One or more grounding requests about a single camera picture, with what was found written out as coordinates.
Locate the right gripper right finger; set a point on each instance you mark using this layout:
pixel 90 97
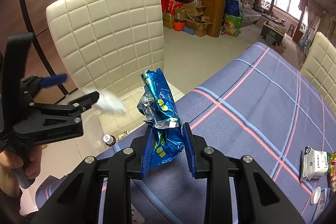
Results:
pixel 236 188

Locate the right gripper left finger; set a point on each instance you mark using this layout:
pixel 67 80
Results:
pixel 97 190

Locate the white green paper bag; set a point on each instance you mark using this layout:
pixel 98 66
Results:
pixel 314 164

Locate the dark brown medicine bottle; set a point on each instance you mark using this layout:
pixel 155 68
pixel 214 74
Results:
pixel 109 140

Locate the red gold snack wrapper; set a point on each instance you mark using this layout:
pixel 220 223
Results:
pixel 331 160

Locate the blue foil wrapper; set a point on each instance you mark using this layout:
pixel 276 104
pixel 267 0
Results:
pixel 158 106

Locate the clear plastic trash bin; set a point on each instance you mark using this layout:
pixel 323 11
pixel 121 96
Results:
pixel 97 124

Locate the person's left hand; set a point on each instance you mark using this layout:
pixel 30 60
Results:
pixel 10 161

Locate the small white cap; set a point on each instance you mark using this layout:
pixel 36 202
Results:
pixel 315 195

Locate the white paper tag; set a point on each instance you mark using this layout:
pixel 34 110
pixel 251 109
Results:
pixel 136 217

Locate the blue plaid tablecloth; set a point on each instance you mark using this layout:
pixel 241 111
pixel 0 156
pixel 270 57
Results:
pixel 258 105

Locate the cream quilted chair left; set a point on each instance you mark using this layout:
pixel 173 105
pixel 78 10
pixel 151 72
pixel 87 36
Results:
pixel 108 44

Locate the cream quilted chair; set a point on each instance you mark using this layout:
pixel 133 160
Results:
pixel 320 70
pixel 108 44

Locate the pink refrigerator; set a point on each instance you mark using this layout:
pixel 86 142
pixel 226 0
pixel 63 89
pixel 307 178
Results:
pixel 34 24

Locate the cream quilted chair far middle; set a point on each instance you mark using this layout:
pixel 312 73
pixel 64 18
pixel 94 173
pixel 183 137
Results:
pixel 320 70

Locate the dark coffee table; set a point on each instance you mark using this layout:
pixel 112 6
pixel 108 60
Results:
pixel 271 36

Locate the colourful green shopping bag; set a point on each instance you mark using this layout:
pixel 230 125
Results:
pixel 232 25

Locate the red orange bucket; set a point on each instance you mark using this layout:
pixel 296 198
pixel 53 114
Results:
pixel 179 25

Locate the grey sofa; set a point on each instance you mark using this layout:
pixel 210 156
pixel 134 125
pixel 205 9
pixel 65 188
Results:
pixel 249 15

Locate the cardboard boxes pile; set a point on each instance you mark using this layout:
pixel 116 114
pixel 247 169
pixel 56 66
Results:
pixel 197 23

